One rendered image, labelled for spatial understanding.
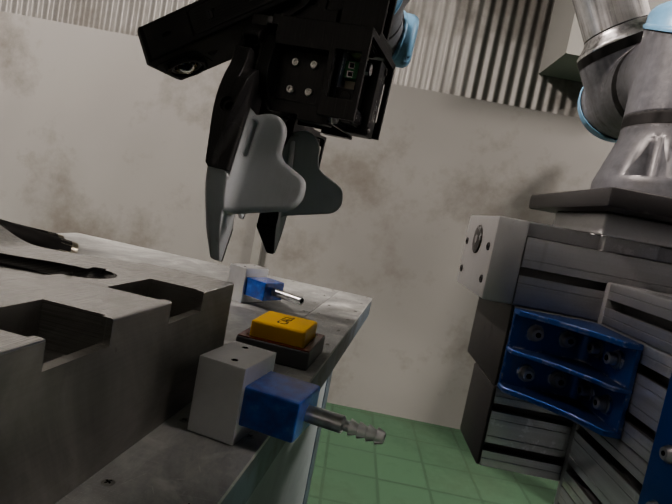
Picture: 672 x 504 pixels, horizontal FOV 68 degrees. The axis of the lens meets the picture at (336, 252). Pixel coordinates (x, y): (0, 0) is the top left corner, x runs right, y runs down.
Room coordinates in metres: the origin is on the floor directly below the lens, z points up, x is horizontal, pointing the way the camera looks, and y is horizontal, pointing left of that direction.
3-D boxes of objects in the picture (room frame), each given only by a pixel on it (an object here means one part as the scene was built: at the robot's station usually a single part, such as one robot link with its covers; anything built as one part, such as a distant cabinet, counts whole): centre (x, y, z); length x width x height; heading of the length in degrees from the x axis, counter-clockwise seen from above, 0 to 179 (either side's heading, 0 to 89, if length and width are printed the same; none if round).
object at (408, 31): (0.74, 0.00, 1.23); 0.11 x 0.11 x 0.08; 84
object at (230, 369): (0.33, 0.01, 0.83); 0.13 x 0.05 x 0.05; 73
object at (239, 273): (0.75, 0.09, 0.83); 0.13 x 0.05 x 0.05; 55
